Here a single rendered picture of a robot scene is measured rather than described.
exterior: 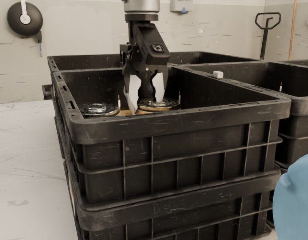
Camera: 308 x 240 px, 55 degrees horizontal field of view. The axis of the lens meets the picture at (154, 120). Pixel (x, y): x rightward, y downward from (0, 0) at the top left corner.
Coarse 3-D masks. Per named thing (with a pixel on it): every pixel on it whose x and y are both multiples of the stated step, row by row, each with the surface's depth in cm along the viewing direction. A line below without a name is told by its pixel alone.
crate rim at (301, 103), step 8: (200, 64) 78; (208, 64) 79; (216, 64) 79; (224, 64) 79; (232, 64) 80; (240, 64) 81; (248, 64) 82; (256, 64) 83; (272, 64) 83; (280, 64) 80; (288, 64) 79; (200, 72) 65; (232, 80) 55; (256, 88) 48; (264, 88) 48; (288, 96) 43; (296, 104) 41; (304, 104) 41; (296, 112) 42; (304, 112) 42
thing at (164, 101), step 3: (150, 99) 68; (153, 99) 68; (165, 99) 68; (150, 102) 66; (153, 102) 65; (156, 102) 65; (159, 102) 65; (162, 102) 65; (165, 102) 66; (168, 102) 67
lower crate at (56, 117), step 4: (52, 96) 92; (52, 100) 93; (56, 112) 74; (56, 116) 75; (56, 120) 94; (56, 124) 98; (56, 128) 95; (60, 140) 85; (60, 144) 82; (60, 148) 79; (64, 156) 74
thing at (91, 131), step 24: (72, 72) 66; (96, 72) 68; (192, 72) 65; (264, 96) 44; (72, 120) 32; (96, 120) 32; (120, 120) 32; (144, 120) 33; (168, 120) 34; (192, 120) 35; (216, 120) 37; (240, 120) 38; (264, 120) 39
